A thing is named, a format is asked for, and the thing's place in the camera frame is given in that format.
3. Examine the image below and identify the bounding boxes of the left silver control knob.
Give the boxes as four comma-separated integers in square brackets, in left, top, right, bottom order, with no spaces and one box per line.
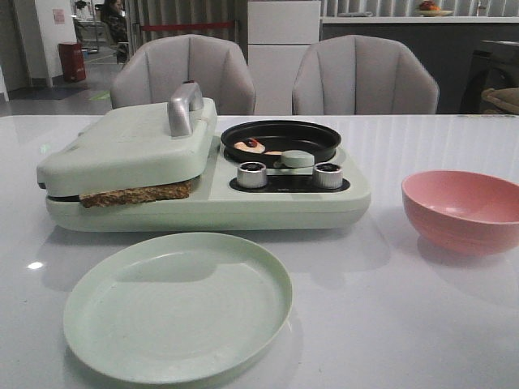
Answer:
[237,161,268,189]

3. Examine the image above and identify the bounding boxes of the right silver control knob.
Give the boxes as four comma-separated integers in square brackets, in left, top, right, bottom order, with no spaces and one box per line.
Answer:
[312,162,343,190]

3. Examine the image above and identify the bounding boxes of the mint green breakfast maker base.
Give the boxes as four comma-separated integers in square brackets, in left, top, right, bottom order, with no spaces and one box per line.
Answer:
[45,136,371,232]

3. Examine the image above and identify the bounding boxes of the pink bowl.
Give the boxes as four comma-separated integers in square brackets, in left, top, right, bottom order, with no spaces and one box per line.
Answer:
[401,170,518,255]

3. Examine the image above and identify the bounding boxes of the bread slice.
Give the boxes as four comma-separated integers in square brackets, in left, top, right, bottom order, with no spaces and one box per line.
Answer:
[79,180,192,208]

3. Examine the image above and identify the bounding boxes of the black round frying pan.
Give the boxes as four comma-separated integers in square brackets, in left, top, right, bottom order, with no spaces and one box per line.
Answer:
[221,120,341,168]

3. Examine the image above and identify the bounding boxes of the seated person in background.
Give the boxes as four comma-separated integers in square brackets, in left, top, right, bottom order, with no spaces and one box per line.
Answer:
[100,0,128,64]

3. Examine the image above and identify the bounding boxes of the left grey upholstered chair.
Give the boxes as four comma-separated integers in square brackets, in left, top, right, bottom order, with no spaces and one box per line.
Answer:
[110,34,255,115]

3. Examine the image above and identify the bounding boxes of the mint green round plate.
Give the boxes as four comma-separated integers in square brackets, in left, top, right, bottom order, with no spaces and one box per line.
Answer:
[63,233,293,385]

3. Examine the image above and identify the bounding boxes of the silver control knob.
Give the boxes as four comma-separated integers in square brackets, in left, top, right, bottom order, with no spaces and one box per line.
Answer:
[312,162,343,190]
[237,161,268,189]

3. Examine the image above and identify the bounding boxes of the grey upholstered chair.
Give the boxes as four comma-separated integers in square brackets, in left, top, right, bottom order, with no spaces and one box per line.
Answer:
[292,35,440,115]
[110,34,255,115]

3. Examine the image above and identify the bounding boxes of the fruit plate on counter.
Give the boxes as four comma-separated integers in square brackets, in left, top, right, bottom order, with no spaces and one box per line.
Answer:
[417,0,453,17]

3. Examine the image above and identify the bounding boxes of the right grey upholstered chair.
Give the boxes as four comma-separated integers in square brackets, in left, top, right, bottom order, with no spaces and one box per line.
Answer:
[292,35,440,115]

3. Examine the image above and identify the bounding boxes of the breakfast maker hinged lid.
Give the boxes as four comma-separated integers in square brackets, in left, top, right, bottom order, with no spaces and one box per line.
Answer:
[36,83,217,198]

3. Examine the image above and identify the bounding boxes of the grey counter with white top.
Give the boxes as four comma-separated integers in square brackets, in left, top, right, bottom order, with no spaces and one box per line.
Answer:
[321,16,518,114]

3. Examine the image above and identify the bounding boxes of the red bin in background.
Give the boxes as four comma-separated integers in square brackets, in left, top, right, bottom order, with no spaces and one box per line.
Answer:
[58,42,86,82]

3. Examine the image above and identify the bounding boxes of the beige cushion at right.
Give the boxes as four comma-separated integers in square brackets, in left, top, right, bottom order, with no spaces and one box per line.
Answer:
[481,88,519,115]

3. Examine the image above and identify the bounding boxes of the shrimp pieces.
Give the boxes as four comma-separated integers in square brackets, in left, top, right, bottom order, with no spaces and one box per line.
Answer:
[234,138,282,156]

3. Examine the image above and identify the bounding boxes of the dark appliance at right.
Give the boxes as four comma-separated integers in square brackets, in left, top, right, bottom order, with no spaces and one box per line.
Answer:
[460,40,518,113]

